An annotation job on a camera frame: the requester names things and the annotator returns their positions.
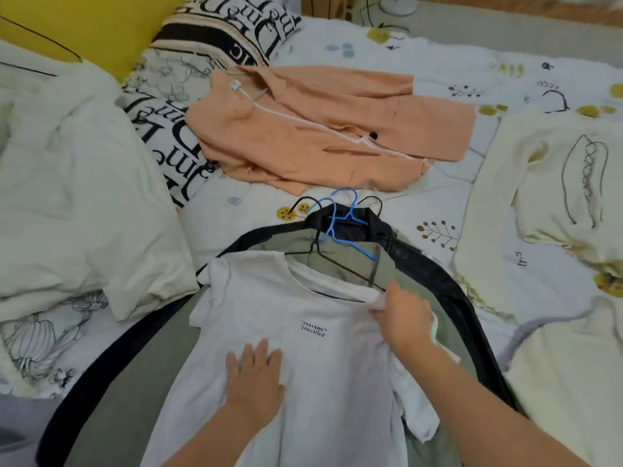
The person's right hand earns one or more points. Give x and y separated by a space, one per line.
406 318

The person's left hand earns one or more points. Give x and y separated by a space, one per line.
255 384

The black leather jacket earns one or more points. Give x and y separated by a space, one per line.
438 282

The white printed t-shirt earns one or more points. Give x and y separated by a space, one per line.
316 384

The sage green shirt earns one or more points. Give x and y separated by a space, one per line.
136 393

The cream lace-up knit sweater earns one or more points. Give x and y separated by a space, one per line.
496 199

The pale yellow polo shirt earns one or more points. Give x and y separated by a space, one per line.
574 384

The peach blazer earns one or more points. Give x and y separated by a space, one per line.
316 136

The cream padded jacket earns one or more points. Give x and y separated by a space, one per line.
73 189

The teal hanger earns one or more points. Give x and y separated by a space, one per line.
263 90

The person's left forearm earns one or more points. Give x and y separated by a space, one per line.
214 442

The person's right forearm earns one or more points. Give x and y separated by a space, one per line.
486 408

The grey bed sheet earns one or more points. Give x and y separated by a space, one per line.
24 432

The black white printed pillow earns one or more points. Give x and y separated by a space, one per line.
219 24
160 136

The white standing fan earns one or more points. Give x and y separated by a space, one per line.
396 7

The yellow black bed headboard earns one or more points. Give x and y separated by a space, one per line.
107 29

